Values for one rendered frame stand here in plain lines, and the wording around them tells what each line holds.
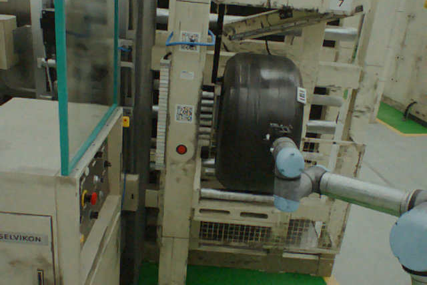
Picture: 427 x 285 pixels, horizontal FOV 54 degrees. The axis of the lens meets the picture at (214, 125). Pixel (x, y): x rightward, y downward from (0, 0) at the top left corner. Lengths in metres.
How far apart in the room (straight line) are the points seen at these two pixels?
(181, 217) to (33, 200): 0.89
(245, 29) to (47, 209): 1.25
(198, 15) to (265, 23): 0.50
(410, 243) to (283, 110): 0.70
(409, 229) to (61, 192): 0.83
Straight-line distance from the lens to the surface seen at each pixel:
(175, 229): 1.96
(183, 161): 1.79
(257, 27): 2.03
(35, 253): 1.27
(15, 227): 1.24
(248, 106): 1.52
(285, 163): 1.18
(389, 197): 1.21
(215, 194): 1.77
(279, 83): 1.58
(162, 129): 1.75
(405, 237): 1.04
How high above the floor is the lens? 1.80
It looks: 21 degrees down
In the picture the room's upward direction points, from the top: 6 degrees clockwise
